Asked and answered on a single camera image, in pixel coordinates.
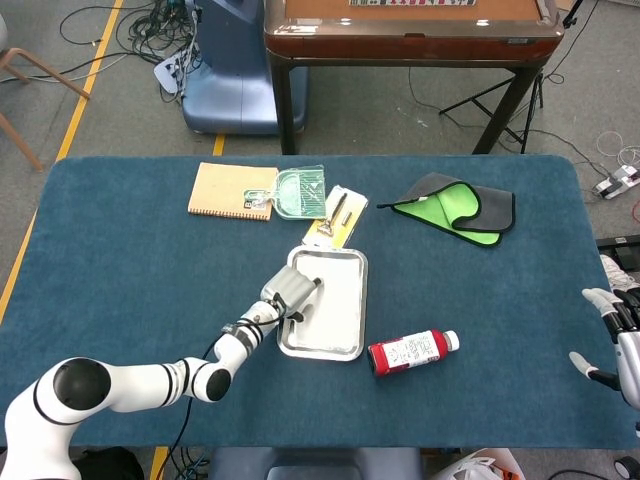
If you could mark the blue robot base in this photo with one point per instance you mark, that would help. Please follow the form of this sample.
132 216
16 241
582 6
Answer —
235 75

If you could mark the black bag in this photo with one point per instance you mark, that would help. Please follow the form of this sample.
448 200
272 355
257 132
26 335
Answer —
110 465

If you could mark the black equipment frame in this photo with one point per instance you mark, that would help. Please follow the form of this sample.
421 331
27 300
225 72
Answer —
625 250

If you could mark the grey-blue robot torso base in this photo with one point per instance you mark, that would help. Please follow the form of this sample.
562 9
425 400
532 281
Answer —
310 462

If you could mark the brown mahjong table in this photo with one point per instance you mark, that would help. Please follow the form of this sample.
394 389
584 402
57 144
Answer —
400 45

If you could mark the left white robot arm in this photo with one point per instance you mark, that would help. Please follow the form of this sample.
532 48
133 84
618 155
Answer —
140 380

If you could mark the green and grey microfiber cloth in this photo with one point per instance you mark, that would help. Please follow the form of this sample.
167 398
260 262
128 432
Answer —
435 205

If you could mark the white chair with wooden legs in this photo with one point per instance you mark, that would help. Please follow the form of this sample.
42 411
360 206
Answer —
22 144

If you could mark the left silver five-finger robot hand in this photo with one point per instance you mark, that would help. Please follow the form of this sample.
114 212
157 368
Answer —
287 287

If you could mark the kraft spiral notebook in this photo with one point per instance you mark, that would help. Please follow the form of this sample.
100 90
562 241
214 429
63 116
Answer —
225 190

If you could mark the white sneaker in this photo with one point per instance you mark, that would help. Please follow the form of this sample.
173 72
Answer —
617 275

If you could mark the red juice bottle white cap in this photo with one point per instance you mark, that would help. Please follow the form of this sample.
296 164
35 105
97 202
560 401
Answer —
410 352

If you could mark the blue felt table cover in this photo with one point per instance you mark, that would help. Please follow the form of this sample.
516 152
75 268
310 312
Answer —
125 250

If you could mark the black tripod stand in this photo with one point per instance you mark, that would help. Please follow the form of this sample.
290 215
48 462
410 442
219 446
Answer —
539 95

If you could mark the white power strip with plugs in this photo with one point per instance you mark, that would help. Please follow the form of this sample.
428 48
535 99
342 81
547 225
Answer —
612 185

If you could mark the silver metal tray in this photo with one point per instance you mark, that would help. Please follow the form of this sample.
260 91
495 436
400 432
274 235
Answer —
325 356

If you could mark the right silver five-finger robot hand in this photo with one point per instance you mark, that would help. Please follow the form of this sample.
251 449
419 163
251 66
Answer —
630 350

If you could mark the razor on yellow card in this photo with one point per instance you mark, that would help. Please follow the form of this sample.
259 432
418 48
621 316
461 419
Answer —
340 220

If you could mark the packaged green mini dustpan set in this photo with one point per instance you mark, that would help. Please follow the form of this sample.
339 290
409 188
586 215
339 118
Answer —
300 195

